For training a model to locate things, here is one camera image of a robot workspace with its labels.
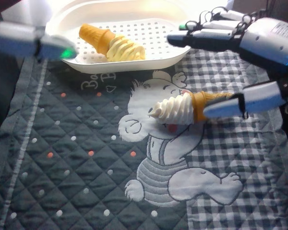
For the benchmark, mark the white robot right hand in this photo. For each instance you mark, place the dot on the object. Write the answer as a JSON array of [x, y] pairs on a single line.
[[266, 38]]

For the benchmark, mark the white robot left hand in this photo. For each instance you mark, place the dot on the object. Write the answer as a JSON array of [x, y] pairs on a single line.
[[19, 39]]

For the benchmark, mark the yellow swirl toy ice cream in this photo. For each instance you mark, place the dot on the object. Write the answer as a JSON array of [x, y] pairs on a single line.
[[110, 44]]

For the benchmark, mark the white perforated oval tray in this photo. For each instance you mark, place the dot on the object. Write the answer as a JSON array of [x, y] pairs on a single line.
[[156, 33]]

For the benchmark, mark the white swirl toy ice cream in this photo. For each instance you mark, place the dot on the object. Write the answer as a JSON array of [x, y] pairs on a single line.
[[180, 109]]

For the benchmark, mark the grey quilt with bear print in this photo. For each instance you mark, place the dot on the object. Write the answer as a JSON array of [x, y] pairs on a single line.
[[86, 179]]

